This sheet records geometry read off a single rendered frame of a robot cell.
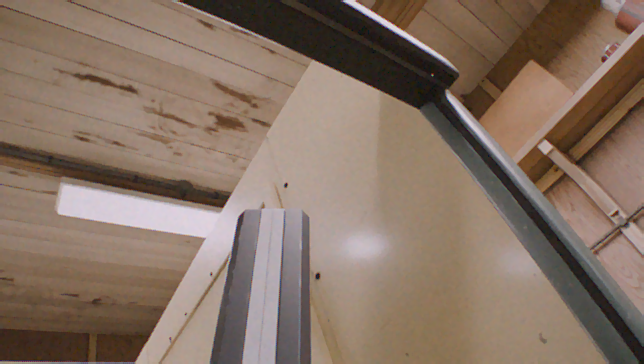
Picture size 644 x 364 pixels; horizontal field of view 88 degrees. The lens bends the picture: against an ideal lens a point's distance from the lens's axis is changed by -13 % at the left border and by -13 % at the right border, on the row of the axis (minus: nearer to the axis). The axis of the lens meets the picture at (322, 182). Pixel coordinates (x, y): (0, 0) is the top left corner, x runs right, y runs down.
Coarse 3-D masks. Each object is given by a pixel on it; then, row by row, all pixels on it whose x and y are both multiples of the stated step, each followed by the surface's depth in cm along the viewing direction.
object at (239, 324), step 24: (240, 216) 9; (264, 216) 9; (240, 240) 9; (264, 240) 9; (240, 264) 8; (264, 264) 8; (240, 288) 8; (264, 288) 8; (240, 312) 7; (216, 336) 7; (240, 336) 7; (216, 360) 6; (240, 360) 6
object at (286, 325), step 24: (288, 216) 9; (288, 240) 9; (288, 264) 8; (288, 288) 8; (264, 312) 7; (288, 312) 7; (264, 336) 7; (288, 336) 7; (264, 360) 6; (288, 360) 6
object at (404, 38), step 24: (288, 0) 33; (312, 0) 37; (336, 0) 34; (336, 24) 36; (360, 24) 41; (384, 24) 38; (384, 48) 40; (408, 48) 45; (432, 72) 49; (456, 72) 45
